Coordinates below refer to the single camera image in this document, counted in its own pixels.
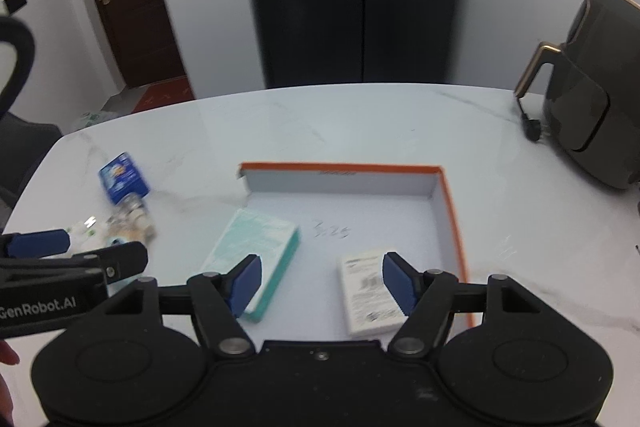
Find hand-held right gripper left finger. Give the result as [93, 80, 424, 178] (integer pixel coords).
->
[92, 254, 263, 358]

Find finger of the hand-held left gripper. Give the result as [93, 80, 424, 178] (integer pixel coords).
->
[75, 241, 149, 284]
[0, 229, 71, 259]

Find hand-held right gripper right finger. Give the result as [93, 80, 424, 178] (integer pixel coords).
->
[382, 252, 556, 359]

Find light blue toothpick holder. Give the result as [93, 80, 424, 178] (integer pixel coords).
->
[111, 206, 157, 245]

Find white cardboard tray orange rim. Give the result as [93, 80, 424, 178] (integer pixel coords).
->
[237, 162, 476, 329]

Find person's left hand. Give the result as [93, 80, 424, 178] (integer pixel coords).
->
[0, 341, 21, 427]

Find small white labelled box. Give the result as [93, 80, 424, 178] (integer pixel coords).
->
[340, 249, 407, 340]

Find teal cardboard box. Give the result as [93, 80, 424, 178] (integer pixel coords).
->
[200, 207, 302, 323]

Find white plug-in device green mark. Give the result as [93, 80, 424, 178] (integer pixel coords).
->
[66, 216, 113, 254]

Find blue mosquito repellent box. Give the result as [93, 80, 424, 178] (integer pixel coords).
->
[98, 152, 152, 208]

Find black office chair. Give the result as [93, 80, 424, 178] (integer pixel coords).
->
[0, 17, 63, 210]

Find green white plastic bag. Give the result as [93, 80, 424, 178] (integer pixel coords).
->
[74, 108, 114, 134]

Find red doormat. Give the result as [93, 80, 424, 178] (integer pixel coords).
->
[127, 77, 196, 114]

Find dark air fryer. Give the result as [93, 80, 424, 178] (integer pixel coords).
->
[514, 0, 640, 191]

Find black power plug cable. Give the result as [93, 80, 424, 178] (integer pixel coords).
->
[516, 94, 544, 142]

